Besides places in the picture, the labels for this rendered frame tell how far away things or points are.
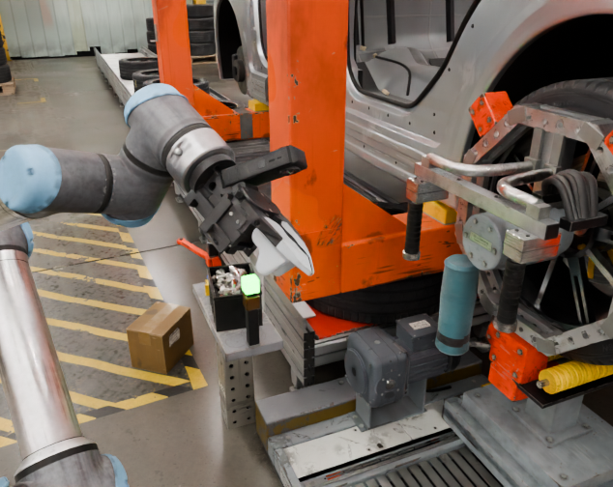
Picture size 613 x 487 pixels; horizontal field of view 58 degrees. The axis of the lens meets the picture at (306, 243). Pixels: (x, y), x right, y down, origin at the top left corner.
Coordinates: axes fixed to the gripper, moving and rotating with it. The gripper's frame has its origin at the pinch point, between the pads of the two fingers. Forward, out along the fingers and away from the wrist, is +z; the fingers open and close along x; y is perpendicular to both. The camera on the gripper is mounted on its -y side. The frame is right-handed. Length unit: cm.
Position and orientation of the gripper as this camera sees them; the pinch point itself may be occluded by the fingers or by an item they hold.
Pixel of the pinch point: (308, 263)
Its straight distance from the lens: 70.5
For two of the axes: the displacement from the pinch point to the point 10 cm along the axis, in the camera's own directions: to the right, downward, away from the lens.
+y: -6.5, 7.2, 2.5
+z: 6.2, 6.9, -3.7
